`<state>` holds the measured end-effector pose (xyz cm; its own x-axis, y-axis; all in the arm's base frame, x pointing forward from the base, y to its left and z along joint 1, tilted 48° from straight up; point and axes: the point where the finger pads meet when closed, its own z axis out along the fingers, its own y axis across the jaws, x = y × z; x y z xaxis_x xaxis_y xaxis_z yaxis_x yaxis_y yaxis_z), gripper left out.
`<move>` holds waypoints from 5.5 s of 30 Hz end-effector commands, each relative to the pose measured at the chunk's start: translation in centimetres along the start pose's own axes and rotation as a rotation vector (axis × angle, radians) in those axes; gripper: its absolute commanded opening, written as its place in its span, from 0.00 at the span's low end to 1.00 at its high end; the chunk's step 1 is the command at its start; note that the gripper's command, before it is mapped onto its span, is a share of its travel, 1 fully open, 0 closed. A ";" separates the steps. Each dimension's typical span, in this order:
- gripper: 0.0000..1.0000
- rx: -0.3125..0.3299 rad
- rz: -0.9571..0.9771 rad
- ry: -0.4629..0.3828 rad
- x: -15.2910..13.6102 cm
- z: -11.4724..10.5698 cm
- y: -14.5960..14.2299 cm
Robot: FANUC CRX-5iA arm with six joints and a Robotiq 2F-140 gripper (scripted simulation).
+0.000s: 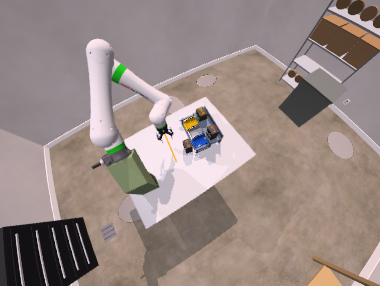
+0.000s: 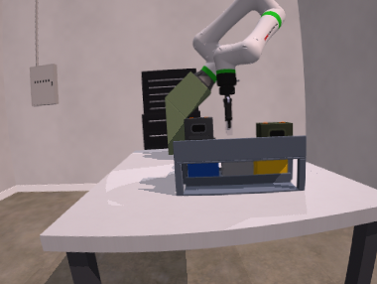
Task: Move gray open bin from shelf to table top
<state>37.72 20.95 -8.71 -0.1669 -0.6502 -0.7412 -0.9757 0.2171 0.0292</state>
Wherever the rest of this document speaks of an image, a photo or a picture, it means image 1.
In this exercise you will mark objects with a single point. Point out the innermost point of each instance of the grey shelf rack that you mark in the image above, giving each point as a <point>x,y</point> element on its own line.
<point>203,125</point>

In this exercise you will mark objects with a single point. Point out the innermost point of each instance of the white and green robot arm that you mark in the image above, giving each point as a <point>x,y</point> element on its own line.
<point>102,72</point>

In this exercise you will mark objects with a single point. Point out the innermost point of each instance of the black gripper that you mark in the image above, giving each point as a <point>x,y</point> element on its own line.
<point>166,132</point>

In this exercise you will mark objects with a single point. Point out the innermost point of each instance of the yellow open bin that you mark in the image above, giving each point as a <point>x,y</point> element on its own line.
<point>189,123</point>

